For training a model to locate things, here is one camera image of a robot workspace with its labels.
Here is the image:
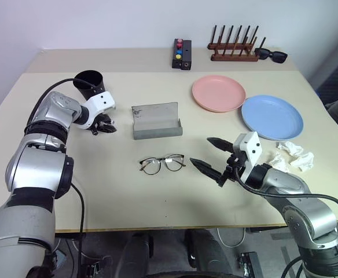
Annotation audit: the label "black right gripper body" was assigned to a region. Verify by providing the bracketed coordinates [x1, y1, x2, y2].
[225, 152, 247, 182]

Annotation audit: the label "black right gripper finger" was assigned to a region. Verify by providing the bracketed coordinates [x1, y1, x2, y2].
[207, 137, 234, 153]
[189, 158, 226, 188]

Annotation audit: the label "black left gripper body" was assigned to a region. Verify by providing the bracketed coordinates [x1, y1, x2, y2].
[89, 114, 112, 137]

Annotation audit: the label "thin-framed clear eyeglasses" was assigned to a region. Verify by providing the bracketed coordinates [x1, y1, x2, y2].
[138, 153, 186, 175]

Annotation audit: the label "black cup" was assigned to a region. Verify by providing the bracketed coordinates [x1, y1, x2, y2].
[72, 69, 106, 100]

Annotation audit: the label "grey glasses case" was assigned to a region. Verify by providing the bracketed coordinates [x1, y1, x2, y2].
[130, 101, 183, 141]

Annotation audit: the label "pink plate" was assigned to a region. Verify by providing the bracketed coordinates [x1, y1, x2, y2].
[192, 75, 247, 112]

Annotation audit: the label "blue plate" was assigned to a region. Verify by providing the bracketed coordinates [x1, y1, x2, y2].
[240, 94, 304, 141]

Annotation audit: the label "crumpled white paper tissue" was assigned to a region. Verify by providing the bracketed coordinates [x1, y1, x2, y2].
[266, 141, 315, 173]

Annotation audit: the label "dark rounded shape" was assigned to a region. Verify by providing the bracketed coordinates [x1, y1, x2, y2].
[122, 231, 155, 278]
[185, 228, 240, 278]

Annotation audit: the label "wooden peg plate rack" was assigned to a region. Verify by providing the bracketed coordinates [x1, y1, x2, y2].
[207, 24, 267, 63]

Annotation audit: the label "black box with coloured buttons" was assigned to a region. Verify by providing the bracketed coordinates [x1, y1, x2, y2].
[171, 38, 185, 70]

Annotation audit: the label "black floor device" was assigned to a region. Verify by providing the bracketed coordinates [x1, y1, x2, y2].
[236, 251, 264, 278]

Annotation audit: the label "black sunglasses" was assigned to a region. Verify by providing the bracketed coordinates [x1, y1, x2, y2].
[254, 47, 288, 64]

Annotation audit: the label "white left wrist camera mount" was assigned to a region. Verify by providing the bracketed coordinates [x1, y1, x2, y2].
[76, 90, 116, 130]

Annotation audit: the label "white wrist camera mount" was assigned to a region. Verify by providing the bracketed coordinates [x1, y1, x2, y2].
[232, 131, 264, 185]
[76, 90, 116, 130]

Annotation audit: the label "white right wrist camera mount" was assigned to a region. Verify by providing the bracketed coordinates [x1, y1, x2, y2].
[232, 131, 264, 185]

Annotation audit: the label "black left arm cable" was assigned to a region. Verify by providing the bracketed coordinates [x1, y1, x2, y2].
[27, 78, 99, 278]

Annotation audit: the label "white floor cable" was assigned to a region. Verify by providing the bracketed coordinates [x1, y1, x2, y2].
[216, 227, 247, 248]

